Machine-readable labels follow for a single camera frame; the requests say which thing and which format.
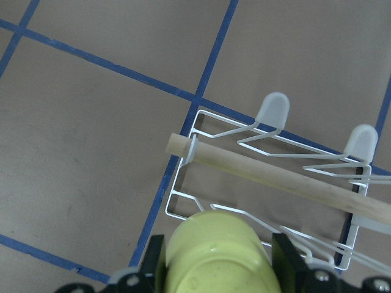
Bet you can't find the white wire cup rack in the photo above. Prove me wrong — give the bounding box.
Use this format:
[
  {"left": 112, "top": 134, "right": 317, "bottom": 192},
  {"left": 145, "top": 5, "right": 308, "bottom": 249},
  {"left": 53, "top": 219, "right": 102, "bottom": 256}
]
[{"left": 166, "top": 92, "right": 390, "bottom": 273}]

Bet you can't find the yellow plastic cup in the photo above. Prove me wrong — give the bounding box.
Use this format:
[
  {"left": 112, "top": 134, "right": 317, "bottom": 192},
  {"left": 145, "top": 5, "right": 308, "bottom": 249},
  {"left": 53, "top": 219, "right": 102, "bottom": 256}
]
[{"left": 164, "top": 211, "right": 281, "bottom": 292}]

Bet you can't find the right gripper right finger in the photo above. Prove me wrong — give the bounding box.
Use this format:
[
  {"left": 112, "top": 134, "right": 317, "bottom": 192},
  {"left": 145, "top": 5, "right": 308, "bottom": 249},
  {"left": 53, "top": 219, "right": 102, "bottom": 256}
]
[{"left": 272, "top": 233, "right": 390, "bottom": 292}]

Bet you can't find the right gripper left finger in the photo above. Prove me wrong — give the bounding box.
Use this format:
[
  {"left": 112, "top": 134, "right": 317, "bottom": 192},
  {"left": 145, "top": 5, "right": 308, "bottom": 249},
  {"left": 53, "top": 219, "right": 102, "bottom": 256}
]
[{"left": 57, "top": 234, "right": 167, "bottom": 293}]

